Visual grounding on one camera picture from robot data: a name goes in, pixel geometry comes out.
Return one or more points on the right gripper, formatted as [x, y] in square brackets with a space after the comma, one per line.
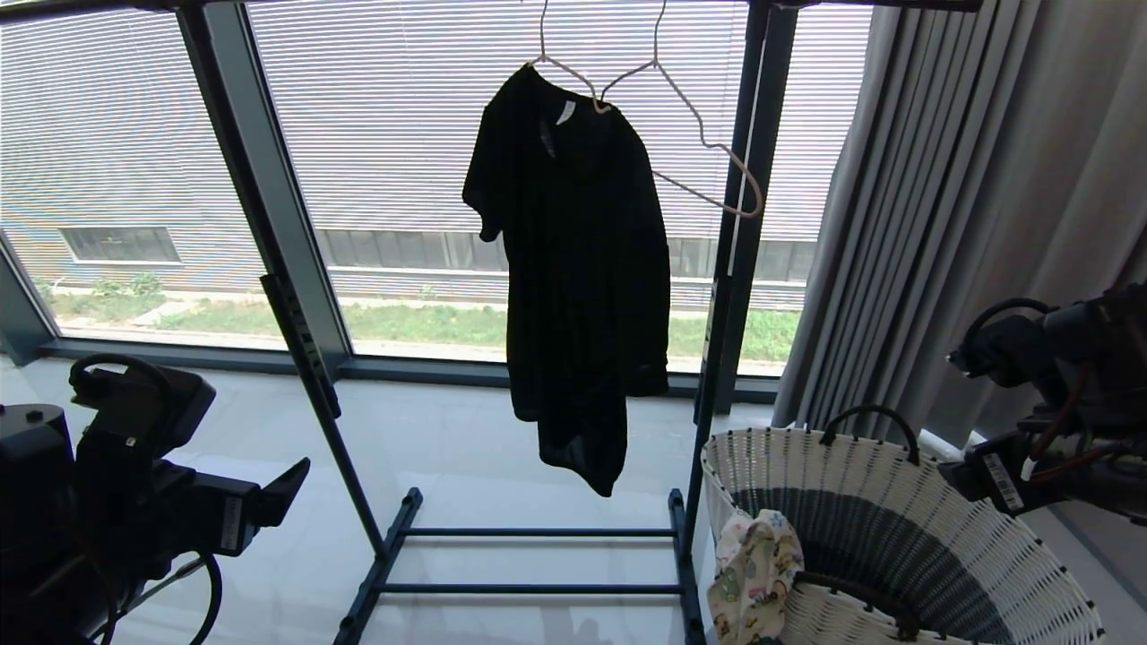
[1004, 479]

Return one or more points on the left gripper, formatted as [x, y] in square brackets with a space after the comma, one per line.
[197, 520]

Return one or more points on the cream printed garment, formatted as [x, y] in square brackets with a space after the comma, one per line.
[753, 573]

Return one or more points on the pink clothes hanger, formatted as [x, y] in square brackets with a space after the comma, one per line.
[578, 79]
[760, 199]

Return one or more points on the black short-sleeved shirt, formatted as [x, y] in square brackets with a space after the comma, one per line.
[582, 269]

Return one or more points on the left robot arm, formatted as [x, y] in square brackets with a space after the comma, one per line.
[36, 502]

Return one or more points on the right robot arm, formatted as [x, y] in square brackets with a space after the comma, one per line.
[1120, 358]

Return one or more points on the white laundry basket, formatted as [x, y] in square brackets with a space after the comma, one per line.
[986, 555]

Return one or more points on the black clothes rack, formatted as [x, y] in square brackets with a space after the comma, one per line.
[303, 345]

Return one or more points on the beige curtain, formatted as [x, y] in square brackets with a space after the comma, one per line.
[941, 179]

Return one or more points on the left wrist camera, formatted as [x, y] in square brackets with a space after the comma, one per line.
[143, 403]

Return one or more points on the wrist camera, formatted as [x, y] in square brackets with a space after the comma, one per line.
[143, 403]
[1004, 349]

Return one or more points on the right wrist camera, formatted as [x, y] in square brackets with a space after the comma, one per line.
[1004, 349]

